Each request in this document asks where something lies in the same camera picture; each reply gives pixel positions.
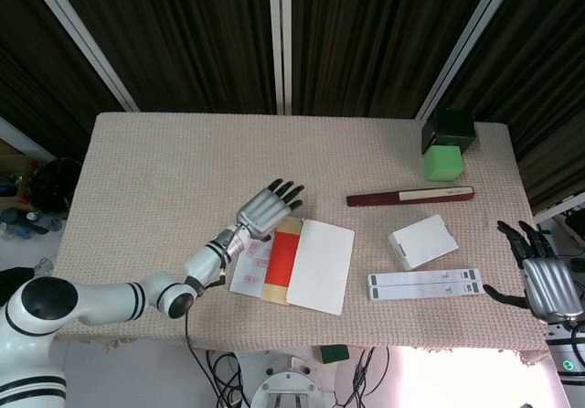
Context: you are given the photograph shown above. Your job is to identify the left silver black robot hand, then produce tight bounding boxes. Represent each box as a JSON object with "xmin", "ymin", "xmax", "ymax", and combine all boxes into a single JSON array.
[{"xmin": 234, "ymin": 177, "xmax": 305, "ymax": 243}]

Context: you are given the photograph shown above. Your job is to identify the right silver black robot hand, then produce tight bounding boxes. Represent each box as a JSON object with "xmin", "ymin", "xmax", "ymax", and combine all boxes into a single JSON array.
[{"xmin": 483, "ymin": 219, "xmax": 585, "ymax": 325}]

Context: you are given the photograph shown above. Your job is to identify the red and gold bookmark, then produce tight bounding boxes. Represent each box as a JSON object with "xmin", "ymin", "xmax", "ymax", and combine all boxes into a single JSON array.
[{"xmin": 259, "ymin": 217, "xmax": 305, "ymax": 306}]

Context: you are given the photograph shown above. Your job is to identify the notebook with red stamps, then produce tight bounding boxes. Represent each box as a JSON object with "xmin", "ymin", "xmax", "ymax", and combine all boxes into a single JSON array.
[{"xmin": 229, "ymin": 218, "xmax": 356, "ymax": 315}]

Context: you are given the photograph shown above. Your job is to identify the green block on robot base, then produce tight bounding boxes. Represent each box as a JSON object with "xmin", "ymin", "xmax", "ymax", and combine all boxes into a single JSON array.
[{"xmin": 319, "ymin": 344, "xmax": 351, "ymax": 364}]

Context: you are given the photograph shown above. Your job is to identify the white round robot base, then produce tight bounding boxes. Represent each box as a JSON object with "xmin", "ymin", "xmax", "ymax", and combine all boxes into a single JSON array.
[{"xmin": 250, "ymin": 350, "xmax": 337, "ymax": 408}]

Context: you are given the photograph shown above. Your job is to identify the beige waffle tablecloth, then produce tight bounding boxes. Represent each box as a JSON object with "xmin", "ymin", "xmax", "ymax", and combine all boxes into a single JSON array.
[{"xmin": 38, "ymin": 113, "xmax": 548, "ymax": 366}]

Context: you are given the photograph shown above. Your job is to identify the long maroon and cream box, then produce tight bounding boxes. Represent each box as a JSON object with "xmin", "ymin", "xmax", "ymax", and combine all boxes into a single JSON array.
[{"xmin": 346, "ymin": 185, "xmax": 475, "ymax": 209}]

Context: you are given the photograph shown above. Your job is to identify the long flat white box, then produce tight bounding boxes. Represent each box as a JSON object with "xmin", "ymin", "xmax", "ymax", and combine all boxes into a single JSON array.
[
  {"xmin": 367, "ymin": 268, "xmax": 481, "ymax": 289},
  {"xmin": 367, "ymin": 281, "xmax": 484, "ymax": 303}
]

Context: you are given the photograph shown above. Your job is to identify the white rectangular cardboard box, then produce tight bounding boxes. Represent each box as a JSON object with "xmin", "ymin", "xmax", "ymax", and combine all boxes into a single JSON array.
[{"xmin": 387, "ymin": 214, "xmax": 460, "ymax": 272}]

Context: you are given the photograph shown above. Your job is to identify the green cube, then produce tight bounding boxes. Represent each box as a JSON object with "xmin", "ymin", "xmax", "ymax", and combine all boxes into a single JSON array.
[{"xmin": 422, "ymin": 145, "xmax": 465, "ymax": 183}]

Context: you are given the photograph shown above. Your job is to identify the black cube box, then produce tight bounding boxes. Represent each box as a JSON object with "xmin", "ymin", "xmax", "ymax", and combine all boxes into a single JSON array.
[{"xmin": 420, "ymin": 108, "xmax": 476, "ymax": 156}]

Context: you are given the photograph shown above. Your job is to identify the dark pleated curtain panel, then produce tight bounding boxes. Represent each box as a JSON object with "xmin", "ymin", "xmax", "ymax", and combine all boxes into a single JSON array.
[
  {"xmin": 291, "ymin": 0, "xmax": 497, "ymax": 117},
  {"xmin": 0, "ymin": 0, "xmax": 124, "ymax": 162},
  {"xmin": 441, "ymin": 0, "xmax": 585, "ymax": 212},
  {"xmin": 49, "ymin": 0, "xmax": 278, "ymax": 114}
]

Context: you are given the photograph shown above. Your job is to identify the black round bag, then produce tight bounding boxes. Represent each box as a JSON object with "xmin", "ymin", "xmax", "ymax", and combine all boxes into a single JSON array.
[{"xmin": 29, "ymin": 158, "xmax": 83, "ymax": 215}]

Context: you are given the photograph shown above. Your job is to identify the clear plastic bottles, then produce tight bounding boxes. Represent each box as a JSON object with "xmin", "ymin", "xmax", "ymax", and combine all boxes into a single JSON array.
[{"xmin": 0, "ymin": 206, "xmax": 63, "ymax": 241}]

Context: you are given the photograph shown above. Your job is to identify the black cloth lump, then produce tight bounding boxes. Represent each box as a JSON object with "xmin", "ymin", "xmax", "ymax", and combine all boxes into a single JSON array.
[{"xmin": 0, "ymin": 265, "xmax": 37, "ymax": 290}]

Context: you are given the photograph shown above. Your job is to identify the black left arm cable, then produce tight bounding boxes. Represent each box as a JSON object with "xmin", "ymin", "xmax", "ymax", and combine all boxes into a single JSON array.
[{"xmin": 182, "ymin": 306, "xmax": 217, "ymax": 408}]

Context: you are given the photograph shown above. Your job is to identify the black cable bundle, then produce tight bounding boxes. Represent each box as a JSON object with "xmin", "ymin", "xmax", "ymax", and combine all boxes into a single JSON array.
[
  {"xmin": 333, "ymin": 347, "xmax": 392, "ymax": 408},
  {"xmin": 205, "ymin": 348, "xmax": 251, "ymax": 408}
]

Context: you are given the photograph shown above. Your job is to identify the white partition post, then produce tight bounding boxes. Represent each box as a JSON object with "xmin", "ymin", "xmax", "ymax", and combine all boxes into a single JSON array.
[
  {"xmin": 22, "ymin": 0, "xmax": 140, "ymax": 112},
  {"xmin": 268, "ymin": 0, "xmax": 293, "ymax": 116},
  {"xmin": 414, "ymin": 0, "xmax": 525, "ymax": 121}
]

